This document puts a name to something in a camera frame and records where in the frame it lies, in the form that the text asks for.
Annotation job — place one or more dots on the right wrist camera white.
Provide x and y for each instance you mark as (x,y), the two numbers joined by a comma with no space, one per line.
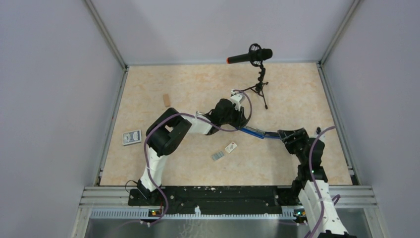
(320,134)

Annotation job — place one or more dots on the small brown staple box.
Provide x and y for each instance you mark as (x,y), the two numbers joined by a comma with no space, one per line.
(166,100)

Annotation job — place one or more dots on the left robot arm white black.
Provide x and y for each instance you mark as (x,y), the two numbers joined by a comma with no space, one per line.
(165,135)

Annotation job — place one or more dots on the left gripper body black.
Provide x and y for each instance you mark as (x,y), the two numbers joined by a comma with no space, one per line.
(234,118)

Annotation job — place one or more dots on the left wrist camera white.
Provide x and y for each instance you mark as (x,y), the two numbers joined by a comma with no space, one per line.
(236,99)

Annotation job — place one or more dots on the small white staple box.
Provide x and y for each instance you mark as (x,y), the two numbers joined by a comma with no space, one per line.
(230,147)

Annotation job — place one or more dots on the black microphone orange tip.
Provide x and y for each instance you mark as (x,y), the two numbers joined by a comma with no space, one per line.
(252,56)

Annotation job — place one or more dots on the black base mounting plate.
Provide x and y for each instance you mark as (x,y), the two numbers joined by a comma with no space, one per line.
(218,200)

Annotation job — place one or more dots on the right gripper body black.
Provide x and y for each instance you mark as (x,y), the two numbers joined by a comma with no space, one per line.
(296,146)

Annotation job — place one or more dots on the grey staple strip block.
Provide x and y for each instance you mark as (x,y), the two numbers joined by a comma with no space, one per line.
(217,156)

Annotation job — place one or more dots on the blue stapler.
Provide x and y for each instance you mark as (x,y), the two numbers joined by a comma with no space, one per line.
(260,133)

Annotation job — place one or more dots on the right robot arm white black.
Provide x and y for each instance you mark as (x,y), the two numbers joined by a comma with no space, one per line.
(311,186)

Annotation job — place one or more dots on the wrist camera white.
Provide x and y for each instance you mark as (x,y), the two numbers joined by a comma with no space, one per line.
(236,99)
(320,134)

